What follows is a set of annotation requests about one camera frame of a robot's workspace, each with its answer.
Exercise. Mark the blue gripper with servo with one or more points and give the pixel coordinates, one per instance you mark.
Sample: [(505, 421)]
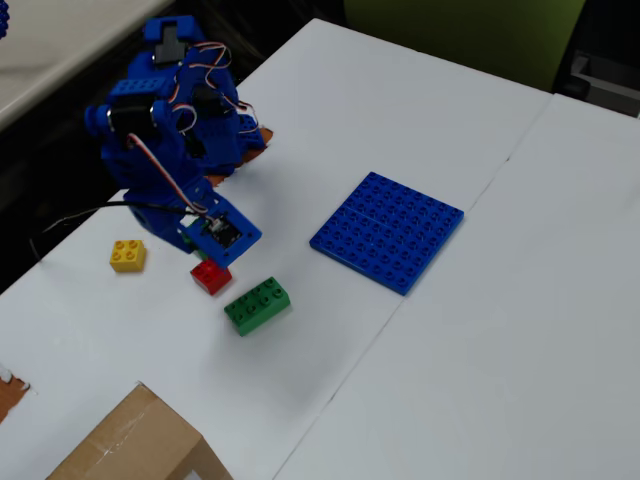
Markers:
[(146, 218)]

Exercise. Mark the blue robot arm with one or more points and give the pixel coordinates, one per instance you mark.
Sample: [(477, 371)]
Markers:
[(210, 130)]

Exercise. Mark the yellow 2x2 block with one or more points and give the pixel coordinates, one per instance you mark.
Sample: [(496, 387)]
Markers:
[(127, 255)]

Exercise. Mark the red 2x2 block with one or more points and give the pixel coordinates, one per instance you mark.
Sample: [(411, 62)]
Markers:
[(212, 279)]

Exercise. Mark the green 2x4 block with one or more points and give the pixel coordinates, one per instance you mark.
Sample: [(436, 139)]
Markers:
[(256, 306)]

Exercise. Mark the white side table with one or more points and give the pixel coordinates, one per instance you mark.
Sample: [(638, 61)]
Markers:
[(60, 40)]

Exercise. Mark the blue beaded object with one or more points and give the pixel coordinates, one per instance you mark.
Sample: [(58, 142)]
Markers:
[(4, 20)]

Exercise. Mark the brown cardboard box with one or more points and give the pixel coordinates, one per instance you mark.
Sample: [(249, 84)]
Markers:
[(135, 440)]

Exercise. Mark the green chair back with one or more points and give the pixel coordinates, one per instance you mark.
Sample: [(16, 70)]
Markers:
[(450, 30)]

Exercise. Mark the blue wrist camera module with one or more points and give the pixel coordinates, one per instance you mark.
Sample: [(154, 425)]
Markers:
[(227, 235)]

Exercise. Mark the blue 8x8 base plate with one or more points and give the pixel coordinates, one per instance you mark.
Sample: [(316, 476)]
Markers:
[(387, 232)]

